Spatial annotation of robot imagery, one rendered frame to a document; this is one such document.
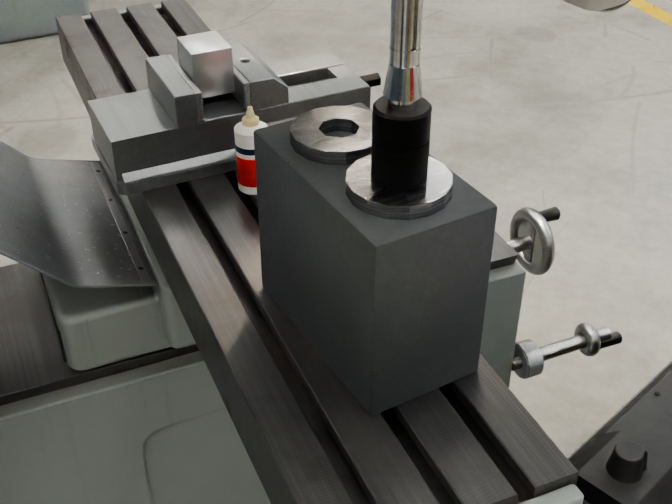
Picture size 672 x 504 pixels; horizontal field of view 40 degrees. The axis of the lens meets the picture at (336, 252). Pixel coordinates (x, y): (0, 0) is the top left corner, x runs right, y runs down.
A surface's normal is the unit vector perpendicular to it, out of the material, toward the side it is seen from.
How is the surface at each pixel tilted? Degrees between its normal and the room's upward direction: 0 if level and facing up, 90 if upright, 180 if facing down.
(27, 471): 90
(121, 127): 0
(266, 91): 90
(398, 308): 90
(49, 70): 0
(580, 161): 0
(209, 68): 90
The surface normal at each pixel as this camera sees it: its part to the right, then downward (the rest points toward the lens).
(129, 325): 0.40, 0.54
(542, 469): 0.00, -0.81
